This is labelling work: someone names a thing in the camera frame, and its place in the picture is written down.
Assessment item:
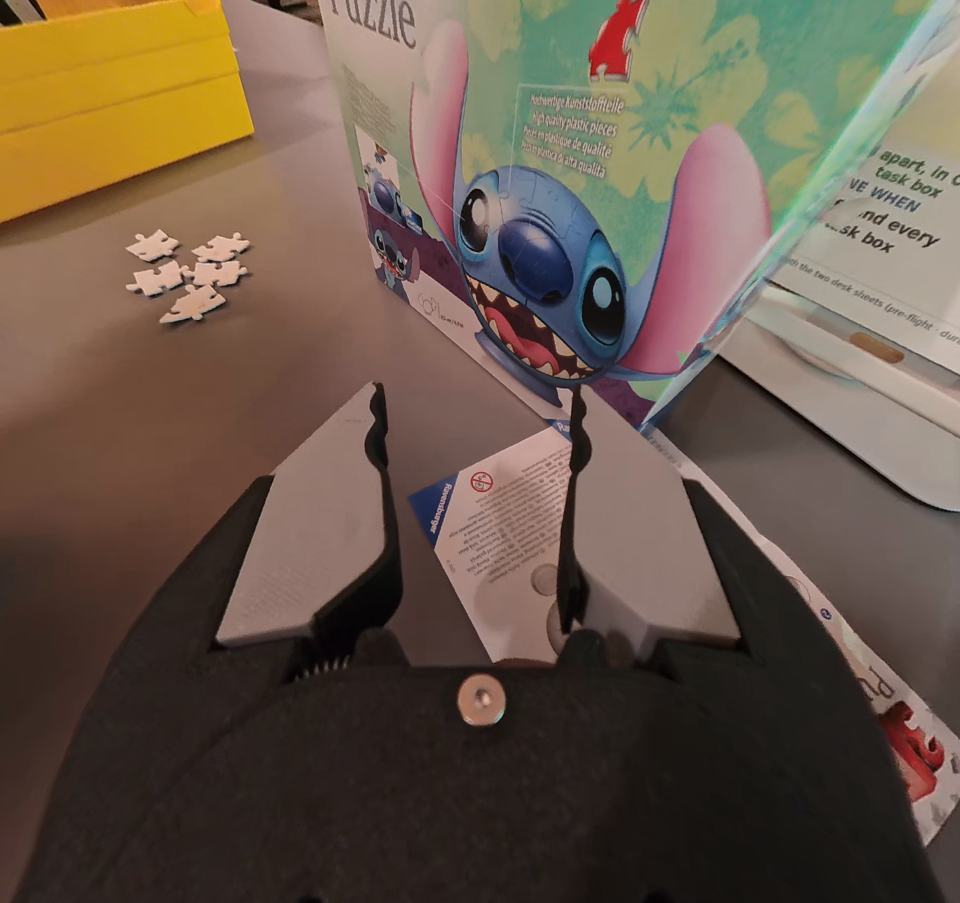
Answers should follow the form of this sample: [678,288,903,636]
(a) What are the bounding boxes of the white printed instruction sheet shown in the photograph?
[772,130,960,379]

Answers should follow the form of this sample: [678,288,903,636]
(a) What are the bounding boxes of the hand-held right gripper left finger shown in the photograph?
[216,384,405,645]

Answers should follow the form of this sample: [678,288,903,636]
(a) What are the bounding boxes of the white plastic tray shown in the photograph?
[716,284,960,513]

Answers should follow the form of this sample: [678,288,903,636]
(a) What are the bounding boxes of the white puzzle piece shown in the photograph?
[125,229,181,263]
[159,284,228,325]
[125,259,192,297]
[183,259,249,289]
[191,232,251,263]

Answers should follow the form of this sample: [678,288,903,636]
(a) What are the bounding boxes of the white instruction leaflet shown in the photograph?
[408,423,960,848]

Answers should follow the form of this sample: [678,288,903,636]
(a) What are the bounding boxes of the yellow plastic bin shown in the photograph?
[0,0,256,225]

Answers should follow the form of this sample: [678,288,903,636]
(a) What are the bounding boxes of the cartoon printed puzzle box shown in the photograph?
[306,0,960,432]

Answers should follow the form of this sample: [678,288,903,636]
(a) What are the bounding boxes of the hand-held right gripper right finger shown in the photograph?
[556,389,740,660]

